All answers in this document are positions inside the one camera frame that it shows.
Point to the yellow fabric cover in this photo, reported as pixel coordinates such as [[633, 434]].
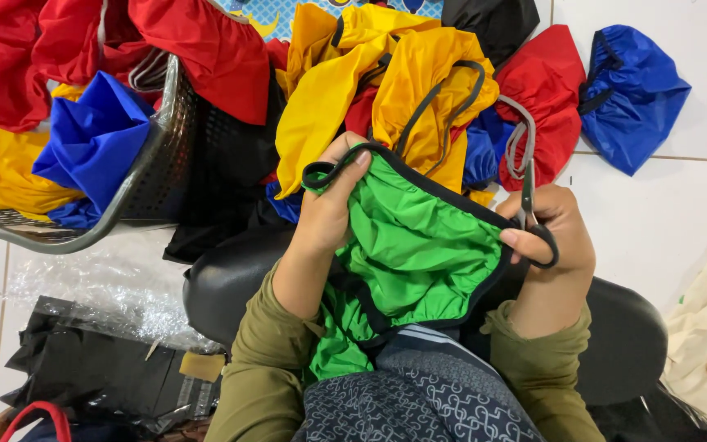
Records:
[[10, 166]]

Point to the green cover with black trim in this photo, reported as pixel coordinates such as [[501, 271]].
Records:
[[415, 258]]

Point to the blue fabric cover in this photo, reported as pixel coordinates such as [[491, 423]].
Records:
[[99, 135], [482, 147]]

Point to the dark patterned trousers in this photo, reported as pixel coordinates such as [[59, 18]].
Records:
[[415, 399]]

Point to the person's right hand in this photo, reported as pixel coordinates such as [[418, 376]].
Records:
[[559, 236]]

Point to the cream cloth bag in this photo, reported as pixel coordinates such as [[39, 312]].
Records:
[[703, 307]]

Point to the grey plastic basket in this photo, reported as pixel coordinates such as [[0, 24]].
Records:
[[145, 178]]

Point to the person's left hand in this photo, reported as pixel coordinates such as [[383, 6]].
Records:
[[323, 215]]

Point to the blue cover with black trim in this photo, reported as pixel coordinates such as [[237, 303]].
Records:
[[636, 98]]

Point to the blue patterned mat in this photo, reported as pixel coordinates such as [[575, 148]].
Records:
[[274, 15]]

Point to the black plastic bag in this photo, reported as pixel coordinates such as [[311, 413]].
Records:
[[96, 374]]

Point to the black padded stool seat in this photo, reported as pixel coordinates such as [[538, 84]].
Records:
[[623, 344]]

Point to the brown tape piece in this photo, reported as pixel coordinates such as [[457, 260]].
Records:
[[203, 366]]

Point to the heap of red fabric covers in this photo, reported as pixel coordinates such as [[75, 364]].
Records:
[[206, 55]]

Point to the black fabric cover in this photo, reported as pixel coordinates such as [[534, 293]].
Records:
[[488, 24]]

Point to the clear bubble wrap sheet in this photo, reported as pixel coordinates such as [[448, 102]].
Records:
[[102, 282]]

